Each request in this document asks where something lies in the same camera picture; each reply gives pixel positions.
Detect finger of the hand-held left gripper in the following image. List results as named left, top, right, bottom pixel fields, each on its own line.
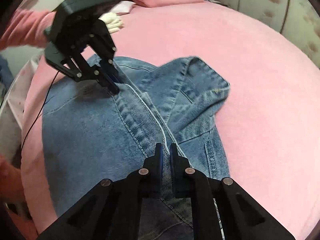
left=44, top=42, right=120, bottom=95
left=86, top=19, right=124, bottom=84

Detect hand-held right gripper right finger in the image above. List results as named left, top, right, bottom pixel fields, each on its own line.
left=169, top=143, right=295, bottom=240

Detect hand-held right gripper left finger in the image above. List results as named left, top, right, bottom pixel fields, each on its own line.
left=37, top=143, right=164, bottom=240

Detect blue denim jeans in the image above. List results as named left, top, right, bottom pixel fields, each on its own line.
left=41, top=55, right=232, bottom=240

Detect person's left forearm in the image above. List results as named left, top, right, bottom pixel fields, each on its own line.
left=0, top=9, right=58, bottom=50

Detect cream white garment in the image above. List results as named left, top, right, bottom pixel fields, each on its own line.
left=101, top=12, right=125, bottom=34

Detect blue cloth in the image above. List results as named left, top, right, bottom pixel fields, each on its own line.
left=0, top=55, right=14, bottom=87

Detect white bed sheet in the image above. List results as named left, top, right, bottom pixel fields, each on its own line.
left=0, top=55, right=34, bottom=140

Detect pink fleece bed blanket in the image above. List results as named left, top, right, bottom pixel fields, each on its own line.
left=20, top=0, right=320, bottom=240

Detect person's pink fleece clothing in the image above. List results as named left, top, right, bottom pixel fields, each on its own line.
left=0, top=154, right=38, bottom=240

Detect black cable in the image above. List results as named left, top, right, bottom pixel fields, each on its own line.
left=21, top=70, right=60, bottom=152

